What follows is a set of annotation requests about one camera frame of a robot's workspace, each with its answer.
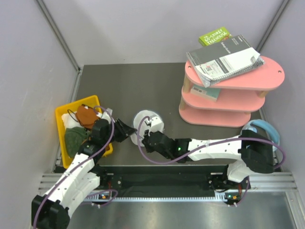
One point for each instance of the green treehouse book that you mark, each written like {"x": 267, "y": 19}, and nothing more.
{"x": 212, "y": 37}

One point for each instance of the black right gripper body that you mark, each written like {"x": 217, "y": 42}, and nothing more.
{"x": 150, "y": 149}

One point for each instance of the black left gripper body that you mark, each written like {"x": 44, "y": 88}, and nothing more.
{"x": 105, "y": 139}

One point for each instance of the orange bra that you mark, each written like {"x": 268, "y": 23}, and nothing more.
{"x": 86, "y": 116}

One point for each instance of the yellow plastic bin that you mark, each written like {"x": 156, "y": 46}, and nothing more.
{"x": 90, "y": 101}

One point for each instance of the light blue headphones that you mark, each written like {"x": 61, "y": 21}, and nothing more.
{"x": 272, "y": 132}

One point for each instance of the pink three-tier shelf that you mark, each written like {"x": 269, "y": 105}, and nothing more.
{"x": 239, "y": 97}

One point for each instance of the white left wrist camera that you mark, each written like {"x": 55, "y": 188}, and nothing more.
{"x": 106, "y": 115}

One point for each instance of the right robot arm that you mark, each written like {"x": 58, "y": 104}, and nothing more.
{"x": 251, "y": 152}

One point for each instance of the green garment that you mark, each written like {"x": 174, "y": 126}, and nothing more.
{"x": 73, "y": 138}

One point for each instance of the grey spiral-bound manual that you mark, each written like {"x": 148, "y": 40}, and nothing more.
{"x": 224, "y": 60}

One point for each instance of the teal paperback book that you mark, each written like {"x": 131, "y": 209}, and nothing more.
{"x": 207, "y": 93}

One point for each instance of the white garment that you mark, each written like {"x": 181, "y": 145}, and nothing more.
{"x": 70, "y": 121}

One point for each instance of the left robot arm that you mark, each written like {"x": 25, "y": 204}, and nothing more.
{"x": 55, "y": 208}

